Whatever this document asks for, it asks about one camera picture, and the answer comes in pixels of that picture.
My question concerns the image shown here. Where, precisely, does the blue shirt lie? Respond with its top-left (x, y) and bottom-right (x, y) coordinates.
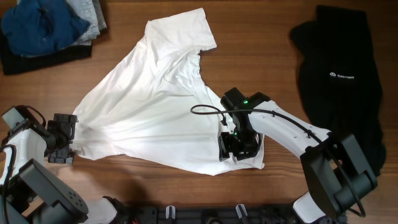
top-left (1, 0), bottom-right (90, 56)

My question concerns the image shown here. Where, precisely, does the white t-shirt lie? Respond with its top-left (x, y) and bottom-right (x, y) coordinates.
top-left (72, 8), bottom-right (264, 175)

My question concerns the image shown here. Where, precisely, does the black garment with logo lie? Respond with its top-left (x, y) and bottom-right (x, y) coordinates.
top-left (290, 5), bottom-right (386, 175)

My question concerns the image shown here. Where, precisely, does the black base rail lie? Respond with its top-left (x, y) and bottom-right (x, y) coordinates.
top-left (128, 204), bottom-right (303, 224)

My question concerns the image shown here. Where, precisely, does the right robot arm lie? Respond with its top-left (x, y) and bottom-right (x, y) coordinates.
top-left (218, 88), bottom-right (377, 223)

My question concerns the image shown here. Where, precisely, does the light grey folded garment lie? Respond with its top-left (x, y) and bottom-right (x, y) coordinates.
top-left (67, 0), bottom-right (107, 45)

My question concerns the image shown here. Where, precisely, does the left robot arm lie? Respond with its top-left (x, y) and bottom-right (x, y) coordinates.
top-left (1, 105), bottom-right (130, 224)

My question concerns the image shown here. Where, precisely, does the black folded garment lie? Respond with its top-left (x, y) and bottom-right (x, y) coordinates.
top-left (1, 32), bottom-right (92, 75)

